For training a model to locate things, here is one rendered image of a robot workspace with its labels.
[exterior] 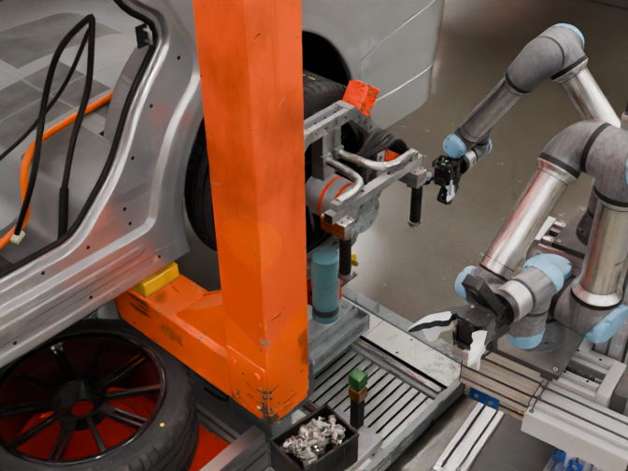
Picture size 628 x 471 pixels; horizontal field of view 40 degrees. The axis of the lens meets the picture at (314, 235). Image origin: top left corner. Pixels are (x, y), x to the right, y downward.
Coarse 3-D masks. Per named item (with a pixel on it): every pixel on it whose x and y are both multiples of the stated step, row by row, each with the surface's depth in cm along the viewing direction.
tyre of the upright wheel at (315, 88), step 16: (304, 80) 261; (320, 80) 266; (304, 96) 254; (320, 96) 259; (336, 96) 265; (304, 112) 256; (192, 160) 260; (192, 176) 260; (208, 176) 256; (192, 192) 262; (208, 192) 257; (192, 208) 265; (208, 208) 259; (192, 224) 272; (208, 224) 263; (208, 240) 271
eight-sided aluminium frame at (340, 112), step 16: (320, 112) 257; (336, 112) 257; (352, 112) 260; (304, 128) 250; (320, 128) 251; (368, 128) 271; (304, 144) 248; (368, 176) 290; (336, 240) 291; (352, 240) 291
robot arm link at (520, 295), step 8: (512, 280) 176; (504, 288) 174; (512, 288) 174; (520, 288) 174; (512, 296) 172; (520, 296) 173; (528, 296) 174; (520, 304) 172; (528, 304) 174; (520, 312) 173; (528, 312) 176
